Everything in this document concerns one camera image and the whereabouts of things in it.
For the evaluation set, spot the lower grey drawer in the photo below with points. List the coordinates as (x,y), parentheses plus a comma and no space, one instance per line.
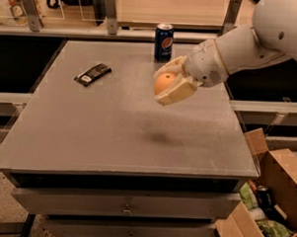
(128,228)

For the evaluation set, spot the white bag with labels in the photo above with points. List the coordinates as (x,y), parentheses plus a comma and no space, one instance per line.
(12,13)

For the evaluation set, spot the metal bracket left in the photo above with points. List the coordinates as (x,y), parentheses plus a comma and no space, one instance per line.
(35,23)

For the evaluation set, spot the upper grey drawer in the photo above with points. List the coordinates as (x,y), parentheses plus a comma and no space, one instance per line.
(126,203)

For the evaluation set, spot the blue Pepsi can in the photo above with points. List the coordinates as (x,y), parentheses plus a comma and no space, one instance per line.
(164,38)

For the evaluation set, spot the cardboard box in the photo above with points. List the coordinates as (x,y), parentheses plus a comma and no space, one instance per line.
(278,171)

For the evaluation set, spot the dark can in box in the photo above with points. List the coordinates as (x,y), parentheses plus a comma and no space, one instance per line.
(264,197)

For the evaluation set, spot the metal bracket right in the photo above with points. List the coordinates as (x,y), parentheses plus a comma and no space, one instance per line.
(231,16)

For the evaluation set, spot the grey drawer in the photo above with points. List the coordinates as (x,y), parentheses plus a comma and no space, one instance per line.
(128,228)
(126,203)

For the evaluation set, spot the green snack bag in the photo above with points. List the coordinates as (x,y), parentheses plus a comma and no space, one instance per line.
(271,228)

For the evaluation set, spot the metal bracket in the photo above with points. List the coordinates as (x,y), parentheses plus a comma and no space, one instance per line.
(111,17)
(35,23)
(231,16)

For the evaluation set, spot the metal bracket middle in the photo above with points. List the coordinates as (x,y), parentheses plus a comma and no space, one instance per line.
(111,17)

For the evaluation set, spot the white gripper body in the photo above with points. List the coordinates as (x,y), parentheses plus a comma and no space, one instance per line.
(205,66)

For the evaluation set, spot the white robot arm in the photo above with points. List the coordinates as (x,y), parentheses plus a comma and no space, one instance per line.
(269,40)

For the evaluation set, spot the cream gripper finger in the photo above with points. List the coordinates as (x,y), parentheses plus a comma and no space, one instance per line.
(181,89)
(175,66)

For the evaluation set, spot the orange fruit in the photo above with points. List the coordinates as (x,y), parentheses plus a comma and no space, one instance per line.
(163,82)

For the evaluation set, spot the black chocolate bar wrapper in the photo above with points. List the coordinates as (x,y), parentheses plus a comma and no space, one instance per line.
(93,74)

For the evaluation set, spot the light green packet in box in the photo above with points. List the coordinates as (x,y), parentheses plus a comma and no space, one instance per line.
(248,197)

